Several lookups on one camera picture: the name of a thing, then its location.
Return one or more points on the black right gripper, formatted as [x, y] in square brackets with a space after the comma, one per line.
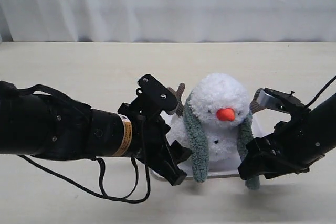
[283, 152]

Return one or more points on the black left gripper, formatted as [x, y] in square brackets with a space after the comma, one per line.
[145, 140]

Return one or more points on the teal fuzzy scarf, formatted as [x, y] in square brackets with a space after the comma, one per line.
[225, 109]

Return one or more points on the white plush snowman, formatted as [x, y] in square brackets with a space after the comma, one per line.
[215, 82]

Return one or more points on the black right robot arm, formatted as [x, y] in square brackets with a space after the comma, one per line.
[322, 119]

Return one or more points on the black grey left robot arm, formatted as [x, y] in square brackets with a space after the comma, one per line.
[45, 123]

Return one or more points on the white plastic tray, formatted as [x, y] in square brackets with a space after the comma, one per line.
[223, 169]

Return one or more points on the white curtain backdrop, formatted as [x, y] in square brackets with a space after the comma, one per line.
[167, 20]

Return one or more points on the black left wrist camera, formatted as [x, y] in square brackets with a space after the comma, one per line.
[158, 95]

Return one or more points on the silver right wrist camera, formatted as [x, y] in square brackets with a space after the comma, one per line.
[282, 102]

